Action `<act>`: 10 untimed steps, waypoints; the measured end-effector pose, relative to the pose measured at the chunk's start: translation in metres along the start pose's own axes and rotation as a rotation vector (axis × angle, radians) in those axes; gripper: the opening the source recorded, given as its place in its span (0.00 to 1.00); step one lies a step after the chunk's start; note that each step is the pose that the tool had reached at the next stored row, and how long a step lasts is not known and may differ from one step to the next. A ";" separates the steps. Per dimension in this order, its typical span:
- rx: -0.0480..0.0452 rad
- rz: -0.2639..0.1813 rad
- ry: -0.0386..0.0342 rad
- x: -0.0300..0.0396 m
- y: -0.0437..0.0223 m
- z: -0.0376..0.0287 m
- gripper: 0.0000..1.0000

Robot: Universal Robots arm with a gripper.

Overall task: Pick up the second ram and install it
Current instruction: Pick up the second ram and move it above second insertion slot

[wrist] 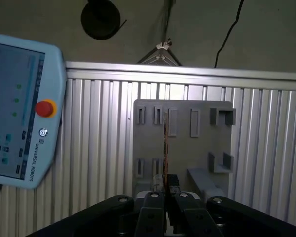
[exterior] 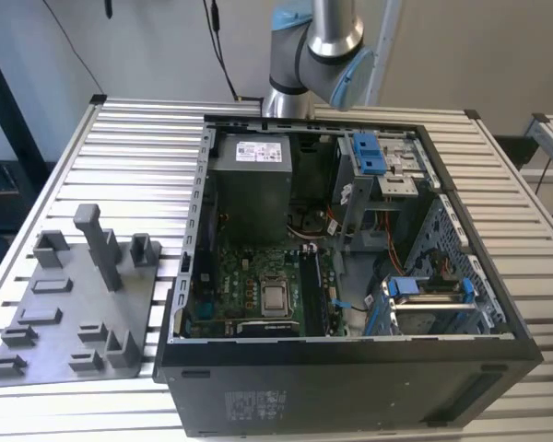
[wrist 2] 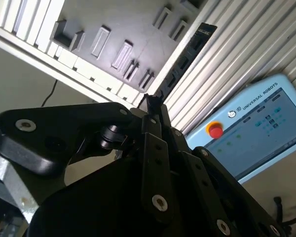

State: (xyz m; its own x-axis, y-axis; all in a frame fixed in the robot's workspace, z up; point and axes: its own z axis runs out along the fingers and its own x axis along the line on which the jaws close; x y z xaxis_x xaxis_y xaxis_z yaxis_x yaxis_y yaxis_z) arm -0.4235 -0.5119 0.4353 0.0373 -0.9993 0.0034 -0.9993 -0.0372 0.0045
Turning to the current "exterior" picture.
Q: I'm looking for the RAM stick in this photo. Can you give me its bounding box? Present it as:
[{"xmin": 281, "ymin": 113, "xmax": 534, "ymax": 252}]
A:
[{"xmin": 312, "ymin": 253, "xmax": 330, "ymax": 335}]

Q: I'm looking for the grey power supply unit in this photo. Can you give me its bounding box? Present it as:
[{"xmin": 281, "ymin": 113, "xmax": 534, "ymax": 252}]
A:
[{"xmin": 206, "ymin": 133, "xmax": 294, "ymax": 248}]

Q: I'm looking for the green motherboard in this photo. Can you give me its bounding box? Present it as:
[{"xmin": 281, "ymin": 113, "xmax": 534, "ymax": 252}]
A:
[{"xmin": 183, "ymin": 243, "xmax": 351, "ymax": 340}]

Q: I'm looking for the silver CPU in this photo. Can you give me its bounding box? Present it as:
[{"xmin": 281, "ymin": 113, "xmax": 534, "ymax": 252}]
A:
[{"xmin": 263, "ymin": 285, "xmax": 289, "ymax": 312}]

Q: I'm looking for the grey metal drive cage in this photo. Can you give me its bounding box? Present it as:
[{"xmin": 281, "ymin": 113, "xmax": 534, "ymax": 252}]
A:
[{"xmin": 332, "ymin": 130, "xmax": 439, "ymax": 252}]

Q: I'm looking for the metal CPU socket cover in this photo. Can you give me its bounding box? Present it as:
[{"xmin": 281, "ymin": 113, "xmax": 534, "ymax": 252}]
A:
[{"xmin": 257, "ymin": 274, "xmax": 293, "ymax": 320}]

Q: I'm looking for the black Nvidia graphics card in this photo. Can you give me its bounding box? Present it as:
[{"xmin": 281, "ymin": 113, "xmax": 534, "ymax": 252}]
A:
[{"xmin": 232, "ymin": 319, "xmax": 302, "ymax": 339}]

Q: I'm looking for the hard disk in blue carrier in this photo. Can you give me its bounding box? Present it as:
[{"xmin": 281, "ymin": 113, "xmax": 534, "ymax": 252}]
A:
[{"xmin": 367, "ymin": 274, "xmax": 486, "ymax": 337}]

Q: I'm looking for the perforated metal disk bay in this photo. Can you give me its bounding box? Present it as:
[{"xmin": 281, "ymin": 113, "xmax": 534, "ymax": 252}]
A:
[{"xmin": 403, "ymin": 192, "xmax": 509, "ymax": 333}]

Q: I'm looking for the black open PC case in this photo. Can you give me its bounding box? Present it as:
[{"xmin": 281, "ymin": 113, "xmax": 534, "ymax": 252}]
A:
[{"xmin": 152, "ymin": 112, "xmax": 544, "ymax": 438}]

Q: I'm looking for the grey parts rack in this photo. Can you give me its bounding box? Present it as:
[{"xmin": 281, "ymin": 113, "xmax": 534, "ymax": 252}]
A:
[{"xmin": 0, "ymin": 202, "xmax": 168, "ymax": 390}]

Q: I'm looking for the black box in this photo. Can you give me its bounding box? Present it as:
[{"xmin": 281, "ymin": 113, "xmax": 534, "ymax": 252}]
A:
[{"xmin": 491, "ymin": 134, "xmax": 538, "ymax": 172}]

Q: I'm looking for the black desk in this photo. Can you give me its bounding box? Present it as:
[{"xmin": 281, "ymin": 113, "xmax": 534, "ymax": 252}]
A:
[{"xmin": 0, "ymin": 29, "xmax": 56, "ymax": 296}]

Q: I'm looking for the yellow and black wire bundle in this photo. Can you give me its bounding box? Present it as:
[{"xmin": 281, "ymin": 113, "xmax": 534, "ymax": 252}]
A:
[{"xmin": 286, "ymin": 206, "xmax": 351, "ymax": 241}]

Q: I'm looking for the black wire with blue plug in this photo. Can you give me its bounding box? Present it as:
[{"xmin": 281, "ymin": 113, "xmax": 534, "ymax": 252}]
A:
[{"xmin": 330, "ymin": 297, "xmax": 382, "ymax": 315}]

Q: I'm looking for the orange wire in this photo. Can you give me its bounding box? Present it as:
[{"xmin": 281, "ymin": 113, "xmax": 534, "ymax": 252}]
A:
[{"xmin": 382, "ymin": 207, "xmax": 406, "ymax": 277}]

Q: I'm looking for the blue plastic drive bracket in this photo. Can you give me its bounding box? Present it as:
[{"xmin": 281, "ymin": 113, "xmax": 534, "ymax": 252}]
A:
[{"xmin": 352, "ymin": 132, "xmax": 388, "ymax": 177}]

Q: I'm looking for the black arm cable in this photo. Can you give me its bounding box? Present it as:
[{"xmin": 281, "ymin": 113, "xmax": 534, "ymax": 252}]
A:
[{"xmin": 202, "ymin": 0, "xmax": 265, "ymax": 103}]

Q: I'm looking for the thin black wall cable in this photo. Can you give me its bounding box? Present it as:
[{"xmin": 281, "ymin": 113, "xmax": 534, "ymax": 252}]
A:
[{"xmin": 45, "ymin": 0, "xmax": 106, "ymax": 97}]

